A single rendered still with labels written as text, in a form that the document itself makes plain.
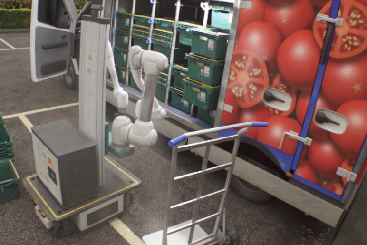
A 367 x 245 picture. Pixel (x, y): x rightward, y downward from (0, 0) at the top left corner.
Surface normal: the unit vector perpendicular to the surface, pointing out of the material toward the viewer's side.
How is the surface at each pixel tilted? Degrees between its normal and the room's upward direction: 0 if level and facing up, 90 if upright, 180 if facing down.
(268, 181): 90
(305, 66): 90
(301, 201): 90
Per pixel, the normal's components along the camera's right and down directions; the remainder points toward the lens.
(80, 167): 0.76, 0.33
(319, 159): -0.67, 0.18
